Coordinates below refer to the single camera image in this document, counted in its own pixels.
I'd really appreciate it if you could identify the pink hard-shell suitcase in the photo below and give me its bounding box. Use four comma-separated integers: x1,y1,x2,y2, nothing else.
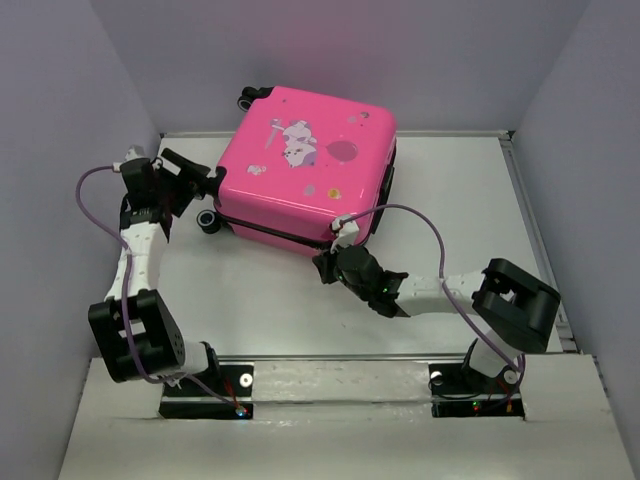
196,86,397,255

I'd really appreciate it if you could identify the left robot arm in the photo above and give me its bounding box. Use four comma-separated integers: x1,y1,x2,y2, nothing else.
88,147,222,395

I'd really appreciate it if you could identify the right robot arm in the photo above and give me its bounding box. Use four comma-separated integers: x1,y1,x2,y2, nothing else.
312,246,561,393

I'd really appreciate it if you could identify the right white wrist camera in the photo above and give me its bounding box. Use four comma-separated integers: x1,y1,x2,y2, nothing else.
330,215,360,252

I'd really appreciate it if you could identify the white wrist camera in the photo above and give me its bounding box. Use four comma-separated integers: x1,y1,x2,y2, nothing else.
125,145,145,161
330,215,360,252

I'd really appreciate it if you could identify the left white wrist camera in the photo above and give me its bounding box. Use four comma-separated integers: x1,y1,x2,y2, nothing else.
125,145,145,161

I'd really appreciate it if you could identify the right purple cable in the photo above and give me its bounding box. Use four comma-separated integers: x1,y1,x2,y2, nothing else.
337,202,527,396

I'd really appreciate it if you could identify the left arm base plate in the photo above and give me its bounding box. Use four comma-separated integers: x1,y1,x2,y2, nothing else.
158,362,254,421

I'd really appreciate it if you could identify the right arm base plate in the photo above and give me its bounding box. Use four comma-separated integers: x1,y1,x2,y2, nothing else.
428,363,525,419

